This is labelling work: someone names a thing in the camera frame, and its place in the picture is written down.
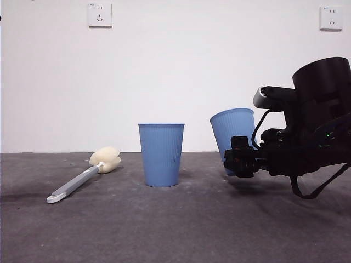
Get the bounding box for blue ribbed plastic cup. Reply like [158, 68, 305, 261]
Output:
[210, 107, 257, 176]
[138, 123, 185, 188]

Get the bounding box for grey handled sponge cup brush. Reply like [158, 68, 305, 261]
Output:
[46, 146, 122, 205]

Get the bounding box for black camera cable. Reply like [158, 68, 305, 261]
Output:
[250, 108, 270, 146]

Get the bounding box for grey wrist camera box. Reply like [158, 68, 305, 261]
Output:
[252, 86, 276, 111]

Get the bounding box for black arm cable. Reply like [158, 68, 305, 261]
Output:
[288, 162, 351, 200]

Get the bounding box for white wall socket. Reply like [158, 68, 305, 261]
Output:
[87, 2, 113, 29]
[319, 5, 344, 31]

